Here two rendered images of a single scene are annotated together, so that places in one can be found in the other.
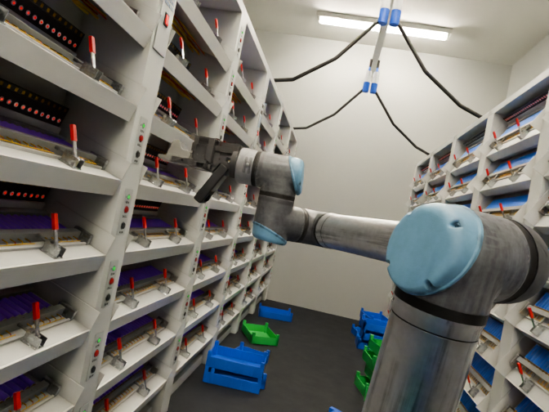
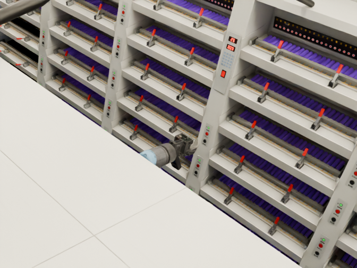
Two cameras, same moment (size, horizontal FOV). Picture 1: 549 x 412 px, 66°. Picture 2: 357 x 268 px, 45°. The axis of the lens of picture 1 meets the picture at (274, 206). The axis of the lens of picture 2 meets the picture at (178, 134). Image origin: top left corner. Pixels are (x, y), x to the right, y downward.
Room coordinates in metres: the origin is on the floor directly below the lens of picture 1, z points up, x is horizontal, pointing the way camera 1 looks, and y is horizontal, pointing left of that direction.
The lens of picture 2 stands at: (1.85, -1.36, 2.02)
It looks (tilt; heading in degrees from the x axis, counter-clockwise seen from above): 28 degrees down; 117
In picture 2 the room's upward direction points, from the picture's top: 14 degrees clockwise
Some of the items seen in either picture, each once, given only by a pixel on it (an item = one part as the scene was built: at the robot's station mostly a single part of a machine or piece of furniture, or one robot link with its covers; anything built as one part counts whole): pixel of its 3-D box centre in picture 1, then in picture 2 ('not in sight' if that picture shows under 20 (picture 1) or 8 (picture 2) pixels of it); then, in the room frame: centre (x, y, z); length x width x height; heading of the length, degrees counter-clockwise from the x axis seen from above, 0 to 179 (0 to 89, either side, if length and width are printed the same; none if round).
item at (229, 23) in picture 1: (182, 206); (331, 232); (1.83, 0.38, 0.88); 0.20 x 0.09 x 1.75; 82
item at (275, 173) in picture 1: (278, 173); (152, 159); (1.07, 0.00, 1.02); 0.12 x 0.09 x 0.10; 82
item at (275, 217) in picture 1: (276, 218); not in sight; (1.07, -0.01, 0.91); 0.12 x 0.09 x 0.12; 115
